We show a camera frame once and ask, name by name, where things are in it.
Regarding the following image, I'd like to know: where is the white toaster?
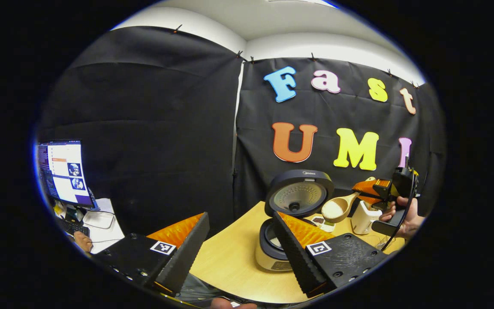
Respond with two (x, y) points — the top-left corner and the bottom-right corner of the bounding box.
(351, 200), (383, 235)

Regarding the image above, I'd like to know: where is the white side desk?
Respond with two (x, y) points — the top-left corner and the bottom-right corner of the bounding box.
(54, 198), (125, 254)

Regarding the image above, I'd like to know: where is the black keyboard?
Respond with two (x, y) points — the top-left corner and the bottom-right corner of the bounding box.
(60, 219), (90, 236)

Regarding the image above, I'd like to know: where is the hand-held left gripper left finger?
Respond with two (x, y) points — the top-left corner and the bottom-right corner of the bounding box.
(95, 212), (210, 297)

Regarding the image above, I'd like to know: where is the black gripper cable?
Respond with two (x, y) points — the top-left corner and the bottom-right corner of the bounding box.
(380, 189), (416, 251)

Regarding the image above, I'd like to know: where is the computer monitor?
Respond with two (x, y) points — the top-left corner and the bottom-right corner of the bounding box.
(37, 139), (95, 209)

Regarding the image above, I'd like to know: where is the dark grey rice cooker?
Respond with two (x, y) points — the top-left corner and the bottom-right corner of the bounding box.
(255, 169), (334, 272)

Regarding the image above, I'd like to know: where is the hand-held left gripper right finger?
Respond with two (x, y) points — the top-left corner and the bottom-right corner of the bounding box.
(272, 211), (389, 297)

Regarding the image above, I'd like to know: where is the black backdrop cloth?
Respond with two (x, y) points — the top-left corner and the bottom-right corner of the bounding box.
(35, 26), (447, 241)

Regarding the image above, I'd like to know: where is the white divided bean dish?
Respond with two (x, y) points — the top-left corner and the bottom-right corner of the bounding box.
(310, 216), (335, 232)

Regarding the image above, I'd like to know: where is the wooden spoon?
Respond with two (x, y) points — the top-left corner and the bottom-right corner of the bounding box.
(321, 177), (378, 224)

